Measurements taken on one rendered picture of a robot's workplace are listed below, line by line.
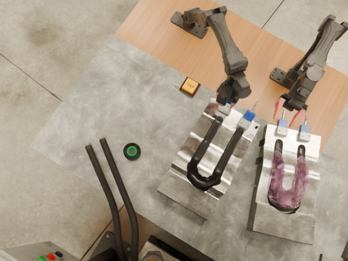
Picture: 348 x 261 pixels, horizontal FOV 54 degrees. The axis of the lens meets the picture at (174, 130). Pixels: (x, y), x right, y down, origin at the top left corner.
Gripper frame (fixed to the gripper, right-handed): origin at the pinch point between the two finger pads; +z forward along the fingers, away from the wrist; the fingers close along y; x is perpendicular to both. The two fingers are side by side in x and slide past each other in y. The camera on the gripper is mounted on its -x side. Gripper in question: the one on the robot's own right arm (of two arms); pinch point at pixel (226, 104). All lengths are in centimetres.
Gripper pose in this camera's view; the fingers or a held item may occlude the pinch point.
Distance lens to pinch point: 156.3
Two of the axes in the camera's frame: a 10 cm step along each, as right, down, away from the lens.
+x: 5.1, -6.7, 5.5
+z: -0.7, 6.0, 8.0
